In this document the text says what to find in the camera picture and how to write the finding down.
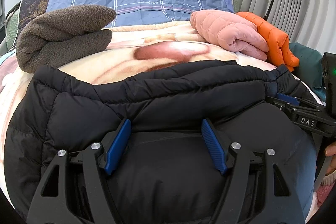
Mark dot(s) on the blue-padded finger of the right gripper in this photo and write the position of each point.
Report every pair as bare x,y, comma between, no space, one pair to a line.
289,99

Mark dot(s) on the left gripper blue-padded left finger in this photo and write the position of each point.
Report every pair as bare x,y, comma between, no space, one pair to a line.
50,202

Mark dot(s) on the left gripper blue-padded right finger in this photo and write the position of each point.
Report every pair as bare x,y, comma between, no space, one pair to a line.
258,189

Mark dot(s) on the black puffer jacket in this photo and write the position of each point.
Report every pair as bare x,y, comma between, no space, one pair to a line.
166,174

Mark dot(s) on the person's right hand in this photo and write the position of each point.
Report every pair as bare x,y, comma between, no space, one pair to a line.
330,151

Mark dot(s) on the dark green folded garment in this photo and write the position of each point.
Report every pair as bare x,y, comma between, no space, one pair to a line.
310,68

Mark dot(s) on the orange puffer jacket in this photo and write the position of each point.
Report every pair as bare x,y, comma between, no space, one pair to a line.
278,42

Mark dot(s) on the pink quilted jacket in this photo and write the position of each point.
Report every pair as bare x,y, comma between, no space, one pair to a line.
230,31

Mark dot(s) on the brown fleece garment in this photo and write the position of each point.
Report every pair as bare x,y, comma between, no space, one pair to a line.
65,35

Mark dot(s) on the cream pink plush blanket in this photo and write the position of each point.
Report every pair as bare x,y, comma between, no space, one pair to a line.
132,50

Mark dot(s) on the green pillow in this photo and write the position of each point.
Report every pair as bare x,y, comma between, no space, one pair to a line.
11,28

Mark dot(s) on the dark patterned bed sheet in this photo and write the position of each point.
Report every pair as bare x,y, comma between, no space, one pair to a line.
27,11

